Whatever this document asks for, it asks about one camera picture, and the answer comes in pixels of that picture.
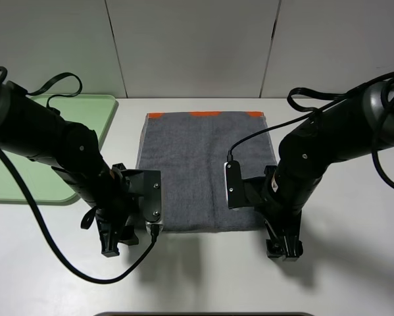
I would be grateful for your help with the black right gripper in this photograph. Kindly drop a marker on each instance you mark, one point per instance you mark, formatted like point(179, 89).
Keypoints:
point(277, 215)

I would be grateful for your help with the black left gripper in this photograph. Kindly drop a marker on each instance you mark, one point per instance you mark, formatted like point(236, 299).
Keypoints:
point(113, 195)

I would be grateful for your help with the grey orange striped towel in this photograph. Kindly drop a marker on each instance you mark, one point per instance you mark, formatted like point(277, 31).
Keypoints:
point(190, 149)

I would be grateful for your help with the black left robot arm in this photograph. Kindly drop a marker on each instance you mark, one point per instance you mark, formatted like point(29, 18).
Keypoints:
point(71, 149)

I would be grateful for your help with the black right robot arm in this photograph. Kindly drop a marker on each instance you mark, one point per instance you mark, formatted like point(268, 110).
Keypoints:
point(363, 124)

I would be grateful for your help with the green plastic tray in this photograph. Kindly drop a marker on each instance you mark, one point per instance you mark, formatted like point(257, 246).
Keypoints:
point(46, 187)

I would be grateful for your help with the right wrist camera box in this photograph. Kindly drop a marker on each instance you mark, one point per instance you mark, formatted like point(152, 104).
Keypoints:
point(234, 185)

